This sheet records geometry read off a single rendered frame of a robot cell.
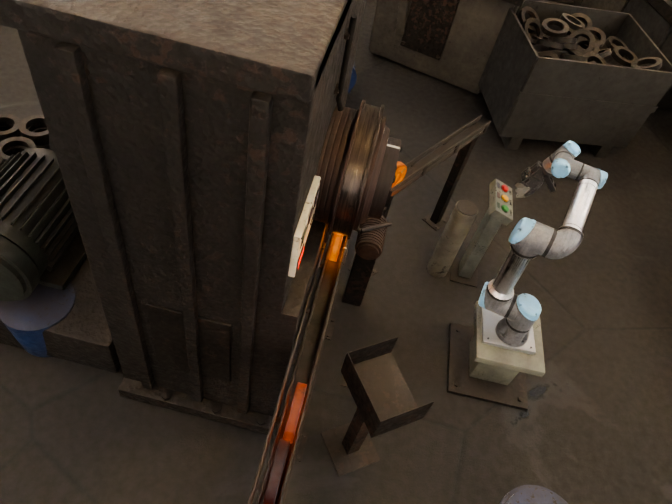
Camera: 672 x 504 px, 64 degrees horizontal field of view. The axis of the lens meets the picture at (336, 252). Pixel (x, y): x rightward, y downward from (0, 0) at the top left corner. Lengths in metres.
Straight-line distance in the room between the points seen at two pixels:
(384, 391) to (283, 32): 1.27
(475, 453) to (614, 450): 0.70
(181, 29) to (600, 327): 2.80
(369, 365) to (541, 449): 1.12
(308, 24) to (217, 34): 0.20
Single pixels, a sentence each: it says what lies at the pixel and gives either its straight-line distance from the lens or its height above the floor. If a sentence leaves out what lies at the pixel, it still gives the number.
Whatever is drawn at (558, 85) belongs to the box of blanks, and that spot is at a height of 0.56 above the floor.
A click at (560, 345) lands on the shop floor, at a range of 3.19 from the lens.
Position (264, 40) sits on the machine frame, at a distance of 1.18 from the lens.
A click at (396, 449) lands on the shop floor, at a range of 2.57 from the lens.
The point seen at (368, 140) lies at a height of 1.32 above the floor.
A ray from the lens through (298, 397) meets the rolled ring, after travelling 1.70.
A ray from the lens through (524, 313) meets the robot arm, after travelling 2.48.
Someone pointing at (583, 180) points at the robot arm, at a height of 1.01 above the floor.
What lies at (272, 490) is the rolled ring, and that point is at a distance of 1.65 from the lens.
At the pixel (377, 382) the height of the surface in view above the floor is 0.60.
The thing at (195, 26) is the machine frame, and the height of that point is 1.76.
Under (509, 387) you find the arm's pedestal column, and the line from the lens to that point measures 2.89.
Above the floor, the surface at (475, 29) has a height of 0.51.
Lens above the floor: 2.34
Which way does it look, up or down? 49 degrees down
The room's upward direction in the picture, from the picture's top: 14 degrees clockwise
